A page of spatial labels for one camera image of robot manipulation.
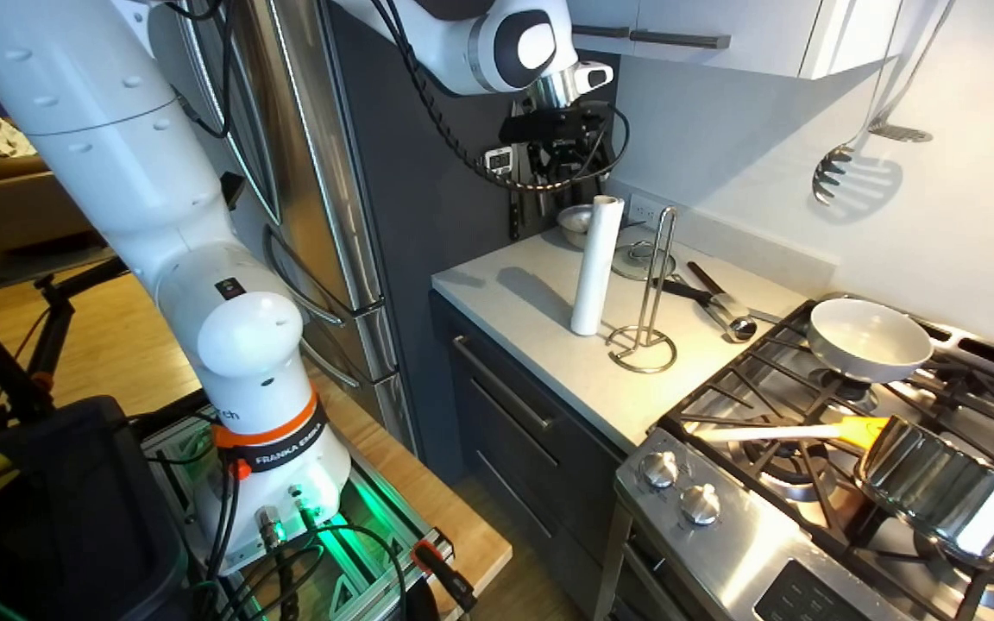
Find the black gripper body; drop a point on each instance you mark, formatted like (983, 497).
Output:
(566, 134)

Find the white paper towel roll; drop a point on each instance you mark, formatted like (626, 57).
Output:
(600, 262)

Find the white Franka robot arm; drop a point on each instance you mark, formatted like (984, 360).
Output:
(117, 151)

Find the metal paper towel stand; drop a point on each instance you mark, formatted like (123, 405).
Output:
(646, 330)

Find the metal bowl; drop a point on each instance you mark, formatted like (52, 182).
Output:
(573, 226)

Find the dark grey side panel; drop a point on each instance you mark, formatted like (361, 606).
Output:
(441, 210)

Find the white upper cabinet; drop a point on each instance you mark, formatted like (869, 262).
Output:
(749, 57)

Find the stainless steel refrigerator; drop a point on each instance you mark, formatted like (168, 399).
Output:
(335, 173)

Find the dark grey drawer cabinet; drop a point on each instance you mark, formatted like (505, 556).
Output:
(555, 459)

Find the silver stove knob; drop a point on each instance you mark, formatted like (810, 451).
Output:
(701, 504)
(662, 468)

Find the white frying pan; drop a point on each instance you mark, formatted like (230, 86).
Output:
(863, 341)

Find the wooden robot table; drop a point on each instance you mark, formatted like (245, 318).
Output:
(451, 518)

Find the yellow silicone spatula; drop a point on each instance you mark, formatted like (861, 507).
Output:
(861, 431)

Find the stainless steel gas stove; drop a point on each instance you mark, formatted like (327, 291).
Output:
(749, 553)

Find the stainless steel loaf pan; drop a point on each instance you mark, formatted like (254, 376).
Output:
(946, 487)

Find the brown sofa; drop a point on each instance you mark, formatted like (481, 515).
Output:
(14, 210)

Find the black bin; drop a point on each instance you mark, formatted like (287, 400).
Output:
(69, 518)

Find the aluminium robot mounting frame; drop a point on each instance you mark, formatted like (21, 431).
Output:
(345, 575)

